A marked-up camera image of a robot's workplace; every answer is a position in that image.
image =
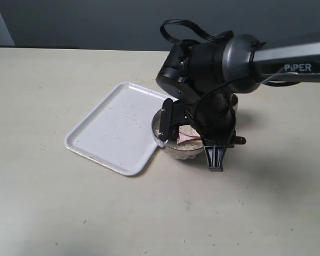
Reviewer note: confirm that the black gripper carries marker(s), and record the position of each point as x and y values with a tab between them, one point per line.
213	118

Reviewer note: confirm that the dark red wooden spoon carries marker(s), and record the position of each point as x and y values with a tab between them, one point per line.
183	138

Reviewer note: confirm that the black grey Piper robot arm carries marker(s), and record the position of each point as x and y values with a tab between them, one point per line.
202	80

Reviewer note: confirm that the steel bowl of rice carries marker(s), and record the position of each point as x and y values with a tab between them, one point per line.
188	150

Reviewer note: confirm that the small steel cup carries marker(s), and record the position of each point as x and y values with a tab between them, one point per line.
234	103

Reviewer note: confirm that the white rectangular plastic tray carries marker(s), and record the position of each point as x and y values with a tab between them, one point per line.
117	133

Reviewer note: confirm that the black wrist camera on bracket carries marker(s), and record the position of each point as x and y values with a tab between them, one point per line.
173	115

